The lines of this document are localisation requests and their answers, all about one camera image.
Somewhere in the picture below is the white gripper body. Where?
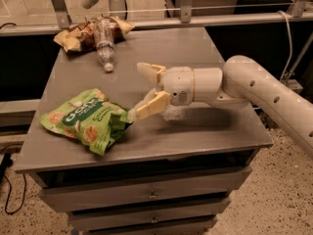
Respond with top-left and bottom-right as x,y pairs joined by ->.
161,67 -> 194,106

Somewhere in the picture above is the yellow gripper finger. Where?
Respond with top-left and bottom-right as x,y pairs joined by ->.
128,89 -> 170,121
137,63 -> 166,84

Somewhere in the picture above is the clear plastic water bottle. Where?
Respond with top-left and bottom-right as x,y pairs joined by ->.
93,18 -> 116,72

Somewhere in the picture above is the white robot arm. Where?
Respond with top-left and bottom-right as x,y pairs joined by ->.
128,55 -> 313,157

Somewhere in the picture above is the green rice chip bag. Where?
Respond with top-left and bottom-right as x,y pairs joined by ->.
40,88 -> 132,156

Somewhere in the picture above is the brown chip bag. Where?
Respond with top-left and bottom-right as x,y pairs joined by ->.
54,17 -> 135,53

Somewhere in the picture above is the grey drawer cabinet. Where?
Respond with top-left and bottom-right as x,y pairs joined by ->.
15,27 -> 272,235

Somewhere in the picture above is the white cable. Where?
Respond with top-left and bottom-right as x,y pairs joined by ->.
277,10 -> 294,81

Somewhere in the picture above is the grey metal railing frame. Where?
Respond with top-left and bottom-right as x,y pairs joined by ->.
0,0 -> 313,35

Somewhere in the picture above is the black floor cable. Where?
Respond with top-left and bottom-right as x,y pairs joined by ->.
0,144 -> 27,215

